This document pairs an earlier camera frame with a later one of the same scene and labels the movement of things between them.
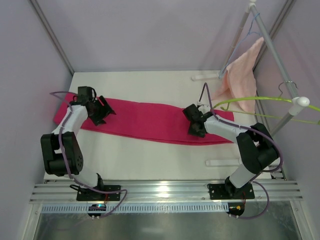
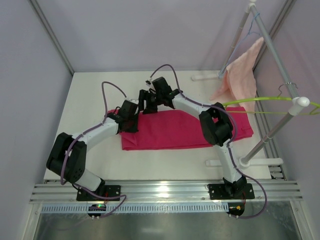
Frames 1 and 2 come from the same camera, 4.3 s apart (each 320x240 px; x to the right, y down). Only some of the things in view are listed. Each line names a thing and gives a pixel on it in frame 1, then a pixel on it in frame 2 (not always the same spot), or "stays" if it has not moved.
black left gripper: (103, 111) → (129, 124)
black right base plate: (229, 191) stays
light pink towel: (239, 80) stays
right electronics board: (235, 209) stays
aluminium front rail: (167, 191) stays
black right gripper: (192, 120) → (150, 100)
